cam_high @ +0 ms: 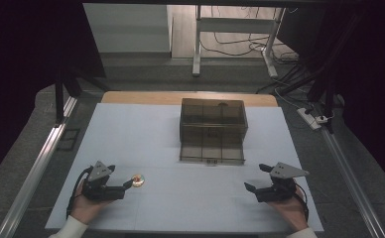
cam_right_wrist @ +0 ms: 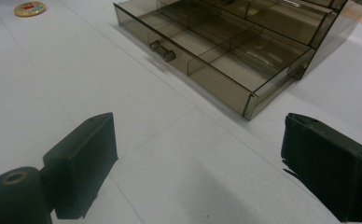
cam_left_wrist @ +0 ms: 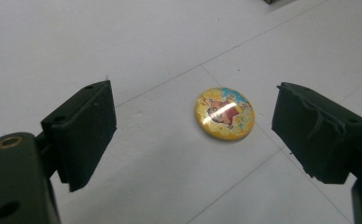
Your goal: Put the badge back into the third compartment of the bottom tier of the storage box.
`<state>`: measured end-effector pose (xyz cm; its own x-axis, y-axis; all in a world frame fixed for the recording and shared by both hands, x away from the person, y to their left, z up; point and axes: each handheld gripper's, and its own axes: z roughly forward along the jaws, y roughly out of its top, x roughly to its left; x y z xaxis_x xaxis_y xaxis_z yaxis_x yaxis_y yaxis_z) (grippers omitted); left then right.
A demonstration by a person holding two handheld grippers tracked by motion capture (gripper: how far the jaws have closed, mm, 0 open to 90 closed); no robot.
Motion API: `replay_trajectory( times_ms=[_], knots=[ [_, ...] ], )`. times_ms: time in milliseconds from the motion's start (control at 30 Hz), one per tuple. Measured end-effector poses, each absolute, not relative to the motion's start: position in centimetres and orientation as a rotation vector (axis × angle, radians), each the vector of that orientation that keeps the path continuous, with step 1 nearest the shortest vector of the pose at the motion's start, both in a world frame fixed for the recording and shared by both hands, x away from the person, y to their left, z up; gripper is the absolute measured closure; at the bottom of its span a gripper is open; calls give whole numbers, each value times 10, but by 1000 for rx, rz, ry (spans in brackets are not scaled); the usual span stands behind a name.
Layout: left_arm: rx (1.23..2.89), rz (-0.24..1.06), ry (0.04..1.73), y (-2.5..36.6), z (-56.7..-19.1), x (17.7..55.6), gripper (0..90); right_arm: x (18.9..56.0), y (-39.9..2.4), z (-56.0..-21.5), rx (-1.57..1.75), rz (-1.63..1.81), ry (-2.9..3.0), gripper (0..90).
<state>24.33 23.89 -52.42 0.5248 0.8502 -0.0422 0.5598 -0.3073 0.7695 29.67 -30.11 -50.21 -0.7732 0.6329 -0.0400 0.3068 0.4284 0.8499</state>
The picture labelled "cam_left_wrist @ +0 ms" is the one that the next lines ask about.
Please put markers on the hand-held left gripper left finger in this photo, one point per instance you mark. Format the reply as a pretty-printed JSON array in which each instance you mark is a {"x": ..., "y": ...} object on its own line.
[{"x": 79, "y": 133}]

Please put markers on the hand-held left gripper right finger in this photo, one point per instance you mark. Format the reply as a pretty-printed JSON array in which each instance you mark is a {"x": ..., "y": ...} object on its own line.
[{"x": 316, "y": 130}]

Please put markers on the round yellow cartoon badge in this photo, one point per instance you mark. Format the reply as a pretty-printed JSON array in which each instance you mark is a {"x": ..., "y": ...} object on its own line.
[{"x": 225, "y": 113}]

